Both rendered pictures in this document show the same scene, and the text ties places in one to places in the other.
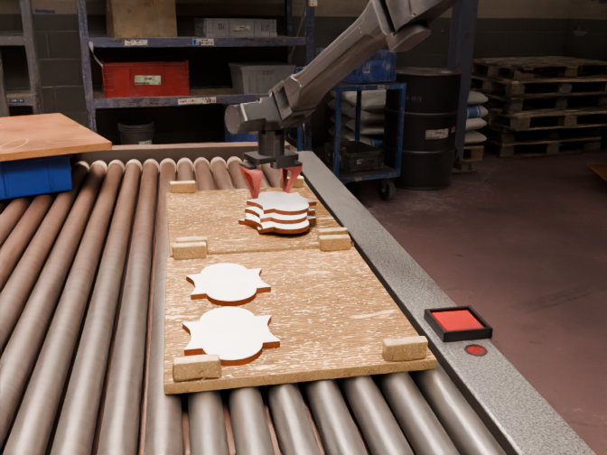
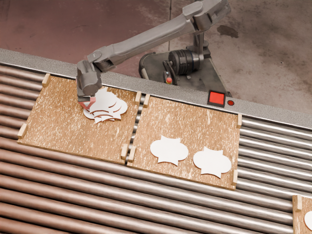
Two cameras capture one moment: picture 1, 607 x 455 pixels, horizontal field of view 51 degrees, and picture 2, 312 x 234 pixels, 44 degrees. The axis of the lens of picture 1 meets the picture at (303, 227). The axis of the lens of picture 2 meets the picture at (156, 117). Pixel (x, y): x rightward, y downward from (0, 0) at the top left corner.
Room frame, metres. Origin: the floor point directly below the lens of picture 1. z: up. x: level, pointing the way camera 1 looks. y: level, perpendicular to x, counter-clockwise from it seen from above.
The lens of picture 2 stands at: (0.81, 0.93, 2.20)
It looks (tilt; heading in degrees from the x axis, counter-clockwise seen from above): 53 degrees down; 284
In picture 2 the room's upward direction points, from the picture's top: 10 degrees clockwise
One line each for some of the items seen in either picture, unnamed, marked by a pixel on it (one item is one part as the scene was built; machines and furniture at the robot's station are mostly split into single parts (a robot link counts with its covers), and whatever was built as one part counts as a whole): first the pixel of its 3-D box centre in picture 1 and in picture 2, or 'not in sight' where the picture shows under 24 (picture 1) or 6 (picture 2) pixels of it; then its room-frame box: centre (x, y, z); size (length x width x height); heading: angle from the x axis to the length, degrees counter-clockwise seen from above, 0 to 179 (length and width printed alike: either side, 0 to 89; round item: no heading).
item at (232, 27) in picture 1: (235, 28); not in sight; (5.49, 0.59, 1.16); 0.60 x 0.40 x 0.15; 112
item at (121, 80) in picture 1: (144, 77); not in sight; (5.27, 1.31, 0.78); 0.66 x 0.45 x 0.28; 109
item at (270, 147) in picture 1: (271, 144); (85, 81); (1.32, 0.07, 1.09); 0.10 x 0.07 x 0.07; 123
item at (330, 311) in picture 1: (280, 304); (187, 139); (0.89, 0.03, 0.93); 0.41 x 0.35 x 0.02; 11
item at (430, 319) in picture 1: (457, 323); (216, 98); (0.85, -0.23, 0.92); 0.08 x 0.08 x 0.02; 11
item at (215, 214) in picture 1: (249, 218); (83, 117); (1.31, 0.12, 0.93); 0.41 x 0.35 x 0.02; 13
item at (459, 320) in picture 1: (457, 324); (216, 98); (0.85, -0.23, 0.92); 0.06 x 0.06 x 0.01; 11
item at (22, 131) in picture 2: (182, 187); (22, 131); (1.47, 0.29, 0.95); 0.06 x 0.02 x 0.03; 103
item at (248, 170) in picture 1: (260, 179); (86, 98); (1.31, 0.09, 1.02); 0.07 x 0.07 x 0.09; 33
